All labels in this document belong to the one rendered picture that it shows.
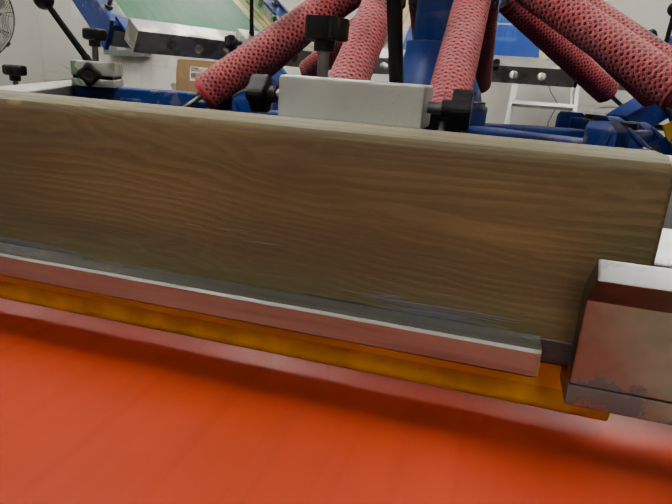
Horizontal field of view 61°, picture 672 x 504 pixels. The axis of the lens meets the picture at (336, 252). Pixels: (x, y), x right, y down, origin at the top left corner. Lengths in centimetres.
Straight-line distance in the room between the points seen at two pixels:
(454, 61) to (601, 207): 52
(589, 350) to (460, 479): 6
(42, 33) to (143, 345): 559
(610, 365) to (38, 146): 23
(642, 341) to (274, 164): 14
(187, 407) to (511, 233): 13
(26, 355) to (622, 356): 23
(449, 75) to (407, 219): 49
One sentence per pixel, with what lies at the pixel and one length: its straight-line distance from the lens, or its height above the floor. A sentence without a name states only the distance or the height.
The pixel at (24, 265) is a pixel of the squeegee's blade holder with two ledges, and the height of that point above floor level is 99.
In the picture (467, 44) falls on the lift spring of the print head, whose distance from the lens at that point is 73.
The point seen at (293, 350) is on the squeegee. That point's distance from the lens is 24.
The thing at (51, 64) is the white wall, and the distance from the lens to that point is 578.
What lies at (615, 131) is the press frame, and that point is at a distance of 82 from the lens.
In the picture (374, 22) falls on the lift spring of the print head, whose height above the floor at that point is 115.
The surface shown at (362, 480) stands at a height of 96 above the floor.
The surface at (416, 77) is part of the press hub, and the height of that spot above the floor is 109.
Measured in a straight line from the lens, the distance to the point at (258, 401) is 23.
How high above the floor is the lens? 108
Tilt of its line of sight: 17 degrees down
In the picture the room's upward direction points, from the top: 4 degrees clockwise
